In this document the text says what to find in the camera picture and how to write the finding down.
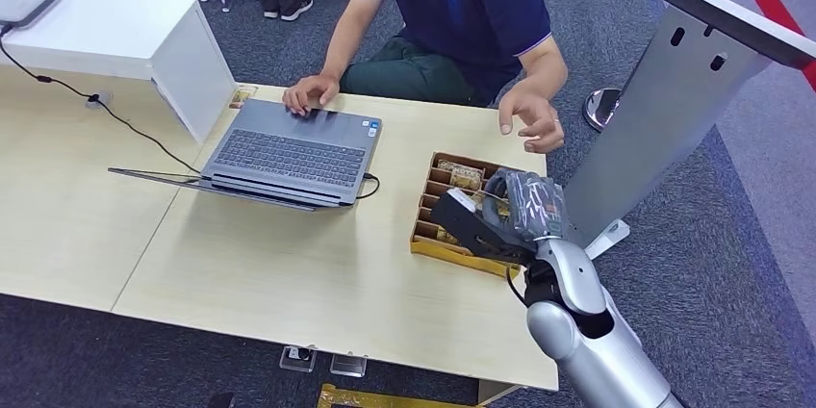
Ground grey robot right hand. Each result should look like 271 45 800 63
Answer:
483 166 570 243

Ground silver kiosk stand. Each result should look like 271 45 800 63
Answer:
563 0 816 261

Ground clear acrylic block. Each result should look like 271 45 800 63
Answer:
328 353 370 379
278 344 319 374

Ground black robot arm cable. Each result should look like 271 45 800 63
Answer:
504 265 531 308

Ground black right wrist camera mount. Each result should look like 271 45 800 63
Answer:
429 187 541 267

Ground gold patterned sheet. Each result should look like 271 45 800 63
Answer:
316 383 487 408

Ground white box cabinet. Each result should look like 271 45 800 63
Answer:
0 0 238 145

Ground card lying flat on desk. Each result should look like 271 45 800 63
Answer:
228 84 260 111

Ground brown cardboard card holder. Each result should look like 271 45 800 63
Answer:
409 150 550 281

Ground grey open laptop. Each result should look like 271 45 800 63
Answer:
107 98 384 214

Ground seated person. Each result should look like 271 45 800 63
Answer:
282 0 570 156

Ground person's left hand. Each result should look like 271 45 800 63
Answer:
497 87 567 156

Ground black laptop power cable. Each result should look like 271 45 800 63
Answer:
354 172 382 202

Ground long black cable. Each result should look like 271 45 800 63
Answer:
0 25 203 176

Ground person's right hand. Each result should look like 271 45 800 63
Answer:
282 74 342 117

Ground flat grey device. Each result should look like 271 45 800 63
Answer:
0 0 63 31

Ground desk leg panel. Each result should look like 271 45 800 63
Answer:
475 379 526 408

